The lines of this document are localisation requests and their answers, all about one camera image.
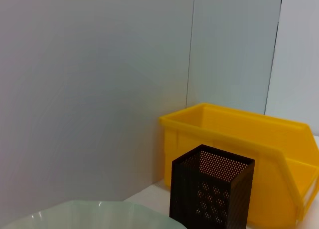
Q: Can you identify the black mesh pen holder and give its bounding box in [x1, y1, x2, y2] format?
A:
[169, 144, 256, 229]

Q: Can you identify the pale green wavy fruit plate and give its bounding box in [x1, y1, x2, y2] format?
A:
[4, 200, 187, 229]

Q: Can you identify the yellow plastic bin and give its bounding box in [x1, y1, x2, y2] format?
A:
[159, 103, 319, 226]

